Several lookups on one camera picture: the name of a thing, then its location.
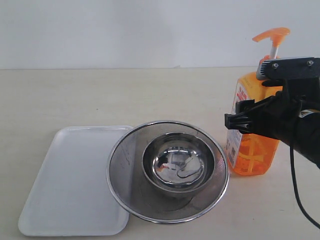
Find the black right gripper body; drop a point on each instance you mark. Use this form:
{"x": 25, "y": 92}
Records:
{"x": 281, "y": 112}

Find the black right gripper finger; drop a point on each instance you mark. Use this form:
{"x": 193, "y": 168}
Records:
{"x": 246, "y": 122}

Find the orange dish soap pump bottle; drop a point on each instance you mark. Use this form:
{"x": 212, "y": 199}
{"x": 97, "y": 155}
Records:
{"x": 251, "y": 154}

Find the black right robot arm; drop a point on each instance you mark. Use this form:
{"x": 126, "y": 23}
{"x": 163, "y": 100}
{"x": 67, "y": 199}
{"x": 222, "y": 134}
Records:
{"x": 310, "y": 149}

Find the small stainless steel bowl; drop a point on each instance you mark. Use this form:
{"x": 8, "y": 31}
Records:
{"x": 178, "y": 164}

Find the white rectangular plastic tray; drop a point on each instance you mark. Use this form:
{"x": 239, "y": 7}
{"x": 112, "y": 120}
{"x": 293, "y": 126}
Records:
{"x": 70, "y": 196}

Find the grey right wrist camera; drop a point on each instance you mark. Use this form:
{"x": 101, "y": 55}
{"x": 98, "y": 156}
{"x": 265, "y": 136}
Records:
{"x": 293, "y": 68}

